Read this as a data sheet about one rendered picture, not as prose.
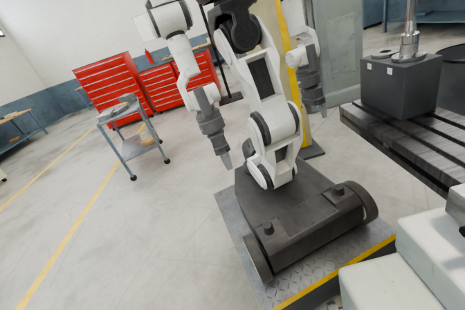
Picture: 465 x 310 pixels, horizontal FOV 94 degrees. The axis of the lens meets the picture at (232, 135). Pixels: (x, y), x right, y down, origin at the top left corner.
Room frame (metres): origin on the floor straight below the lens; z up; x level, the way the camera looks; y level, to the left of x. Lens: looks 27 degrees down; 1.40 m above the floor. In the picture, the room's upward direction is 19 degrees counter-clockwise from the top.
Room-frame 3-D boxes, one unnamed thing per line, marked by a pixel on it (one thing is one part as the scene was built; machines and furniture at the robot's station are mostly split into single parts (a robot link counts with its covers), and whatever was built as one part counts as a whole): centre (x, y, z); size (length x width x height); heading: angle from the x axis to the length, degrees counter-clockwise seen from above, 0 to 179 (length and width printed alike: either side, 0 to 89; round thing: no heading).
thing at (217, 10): (0.94, -0.13, 1.37); 0.28 x 0.13 x 0.18; 11
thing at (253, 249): (0.60, 0.07, 0.50); 0.20 x 0.05 x 0.20; 11
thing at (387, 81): (0.71, -0.63, 1.03); 0.22 x 0.12 x 0.20; 178
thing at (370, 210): (0.70, -0.45, 0.50); 0.20 x 0.05 x 0.20; 11
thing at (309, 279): (0.88, -0.14, 0.20); 0.78 x 0.68 x 0.40; 11
